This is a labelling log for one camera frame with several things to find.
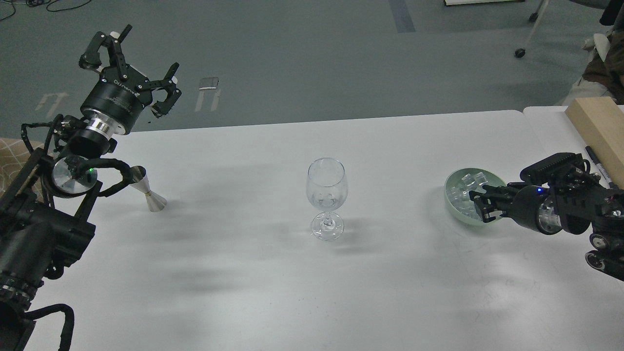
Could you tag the beige checkered chair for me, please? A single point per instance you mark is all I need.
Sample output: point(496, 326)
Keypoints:
point(13, 156)

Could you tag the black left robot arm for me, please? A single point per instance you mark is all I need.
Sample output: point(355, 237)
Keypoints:
point(46, 207)

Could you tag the clear wine glass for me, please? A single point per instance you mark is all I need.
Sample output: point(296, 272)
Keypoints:
point(326, 191)

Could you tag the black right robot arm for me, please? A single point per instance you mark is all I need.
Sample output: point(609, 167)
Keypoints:
point(559, 193)

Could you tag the black marker pen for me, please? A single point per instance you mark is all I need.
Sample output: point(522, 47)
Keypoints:
point(603, 172)

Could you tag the silver floor plate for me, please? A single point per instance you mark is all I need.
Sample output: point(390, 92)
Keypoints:
point(208, 83)

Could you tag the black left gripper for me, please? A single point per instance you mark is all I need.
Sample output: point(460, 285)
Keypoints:
point(122, 95)

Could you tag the steel cocktail jigger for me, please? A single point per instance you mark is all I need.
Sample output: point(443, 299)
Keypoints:
point(140, 182)

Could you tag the green bowl of ice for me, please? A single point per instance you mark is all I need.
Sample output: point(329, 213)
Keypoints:
point(457, 187)

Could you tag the light wooden box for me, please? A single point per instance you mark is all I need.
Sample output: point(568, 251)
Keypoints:
point(600, 122)

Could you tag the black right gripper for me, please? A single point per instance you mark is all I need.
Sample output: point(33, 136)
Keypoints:
point(527, 205)

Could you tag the seated person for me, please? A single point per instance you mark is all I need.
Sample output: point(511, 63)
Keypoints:
point(604, 74)

